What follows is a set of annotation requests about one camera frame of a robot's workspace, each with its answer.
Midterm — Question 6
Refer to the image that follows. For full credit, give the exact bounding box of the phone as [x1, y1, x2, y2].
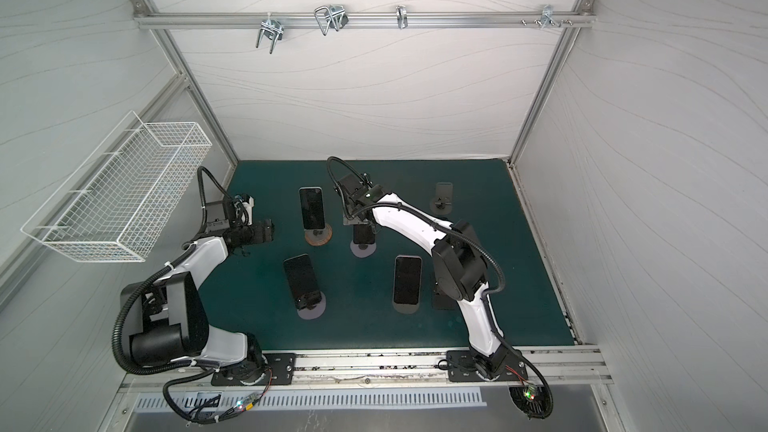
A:
[352, 224, 376, 246]
[283, 254, 322, 311]
[393, 255, 422, 306]
[299, 187, 326, 230]

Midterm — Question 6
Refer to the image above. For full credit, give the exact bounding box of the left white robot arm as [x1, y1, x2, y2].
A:
[111, 219, 274, 385]

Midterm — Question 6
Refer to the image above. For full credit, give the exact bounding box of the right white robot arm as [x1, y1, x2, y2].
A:
[339, 191, 512, 381]

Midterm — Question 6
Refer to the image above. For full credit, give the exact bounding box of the lilac phone stand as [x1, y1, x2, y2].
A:
[350, 242, 377, 258]

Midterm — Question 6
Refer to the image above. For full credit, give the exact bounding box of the wooden round base phone stand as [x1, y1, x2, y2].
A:
[304, 224, 333, 247]

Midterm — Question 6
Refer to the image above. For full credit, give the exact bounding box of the grey phone stand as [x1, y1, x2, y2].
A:
[430, 182, 454, 217]

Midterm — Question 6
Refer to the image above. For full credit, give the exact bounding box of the front left grey stand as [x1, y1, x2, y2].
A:
[297, 292, 327, 321]

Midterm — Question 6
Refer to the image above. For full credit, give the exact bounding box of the front middle grey stand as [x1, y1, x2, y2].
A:
[393, 303, 420, 315]

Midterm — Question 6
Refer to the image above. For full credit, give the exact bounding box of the metal clamp hook two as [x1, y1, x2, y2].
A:
[313, 4, 349, 36]

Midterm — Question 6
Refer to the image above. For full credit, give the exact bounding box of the metal clamp hook three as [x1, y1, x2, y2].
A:
[395, 5, 408, 30]

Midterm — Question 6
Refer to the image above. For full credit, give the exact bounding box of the metal clamp hook one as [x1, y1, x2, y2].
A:
[255, 17, 284, 54]

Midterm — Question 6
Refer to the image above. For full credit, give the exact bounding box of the aluminium top crossbar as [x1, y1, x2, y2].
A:
[134, 9, 597, 30]

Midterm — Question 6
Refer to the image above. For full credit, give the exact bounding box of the metal clamp hook four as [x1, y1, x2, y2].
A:
[520, 5, 572, 29]

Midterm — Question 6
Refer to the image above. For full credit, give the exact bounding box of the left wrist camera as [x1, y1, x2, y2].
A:
[205, 194, 254, 235]

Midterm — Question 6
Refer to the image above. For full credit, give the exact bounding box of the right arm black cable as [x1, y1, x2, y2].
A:
[326, 156, 554, 420]

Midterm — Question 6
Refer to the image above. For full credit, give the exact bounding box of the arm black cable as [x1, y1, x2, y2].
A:
[326, 156, 554, 420]
[111, 166, 274, 426]

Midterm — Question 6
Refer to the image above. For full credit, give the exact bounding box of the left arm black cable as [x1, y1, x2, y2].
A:
[111, 166, 274, 426]

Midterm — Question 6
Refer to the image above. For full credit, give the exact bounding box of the white wire basket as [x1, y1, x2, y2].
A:
[20, 112, 212, 263]

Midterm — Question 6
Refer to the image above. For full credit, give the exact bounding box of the white slotted cable duct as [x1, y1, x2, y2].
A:
[133, 387, 487, 413]

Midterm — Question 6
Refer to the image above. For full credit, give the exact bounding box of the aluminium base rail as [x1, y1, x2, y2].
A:
[119, 344, 613, 394]

